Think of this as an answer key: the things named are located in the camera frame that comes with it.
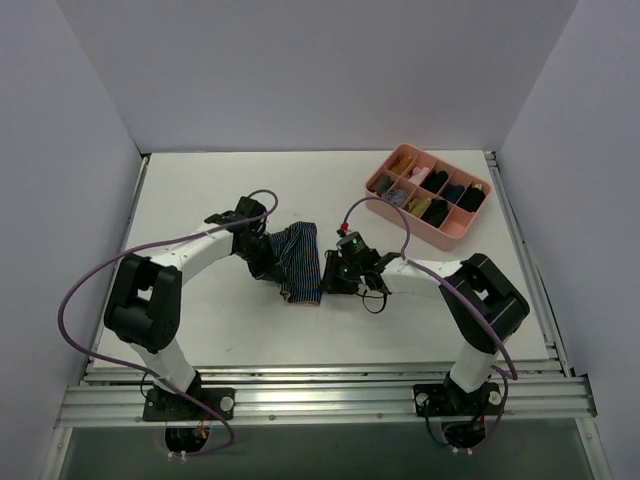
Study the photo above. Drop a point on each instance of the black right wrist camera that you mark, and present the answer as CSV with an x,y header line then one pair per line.
x,y
352,247

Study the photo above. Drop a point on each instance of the olive green rolled garment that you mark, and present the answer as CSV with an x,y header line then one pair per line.
x,y
418,206

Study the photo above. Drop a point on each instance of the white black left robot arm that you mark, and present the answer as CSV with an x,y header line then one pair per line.
x,y
144,306

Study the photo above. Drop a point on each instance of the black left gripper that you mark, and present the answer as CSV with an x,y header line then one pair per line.
x,y
270,260

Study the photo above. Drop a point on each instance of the navy white striped underwear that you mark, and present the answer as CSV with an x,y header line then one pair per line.
x,y
296,249

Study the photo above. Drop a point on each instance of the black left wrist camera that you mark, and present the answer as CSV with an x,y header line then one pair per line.
x,y
250,210

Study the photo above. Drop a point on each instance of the pink white rolled garment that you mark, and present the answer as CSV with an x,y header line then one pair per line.
x,y
418,175

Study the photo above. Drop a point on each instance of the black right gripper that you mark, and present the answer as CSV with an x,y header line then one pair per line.
x,y
331,275

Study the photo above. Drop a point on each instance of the black rolled garment front row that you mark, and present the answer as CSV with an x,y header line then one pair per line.
x,y
436,213

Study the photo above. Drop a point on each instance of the dark blue rolled garment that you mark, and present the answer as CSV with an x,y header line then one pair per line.
x,y
453,192

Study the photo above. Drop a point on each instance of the black rolled garment with tag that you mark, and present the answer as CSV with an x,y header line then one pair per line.
x,y
472,198

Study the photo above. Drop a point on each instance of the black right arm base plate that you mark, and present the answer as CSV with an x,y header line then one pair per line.
x,y
449,400

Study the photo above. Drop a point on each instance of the mustard yellow rolled garment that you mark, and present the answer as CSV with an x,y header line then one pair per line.
x,y
401,164

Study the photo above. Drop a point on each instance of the dark grey rolled garment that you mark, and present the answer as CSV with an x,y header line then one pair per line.
x,y
381,184

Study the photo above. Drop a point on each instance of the grey patterned rolled garment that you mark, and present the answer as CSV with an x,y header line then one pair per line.
x,y
396,196

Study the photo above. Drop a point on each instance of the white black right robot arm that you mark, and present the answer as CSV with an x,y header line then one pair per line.
x,y
486,307

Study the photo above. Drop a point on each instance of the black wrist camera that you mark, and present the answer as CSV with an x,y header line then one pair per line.
x,y
352,247
250,210

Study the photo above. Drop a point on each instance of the pink divided organizer tray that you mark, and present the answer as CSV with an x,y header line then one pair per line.
x,y
457,223

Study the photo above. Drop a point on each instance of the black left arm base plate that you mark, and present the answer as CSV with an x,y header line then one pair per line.
x,y
164,406

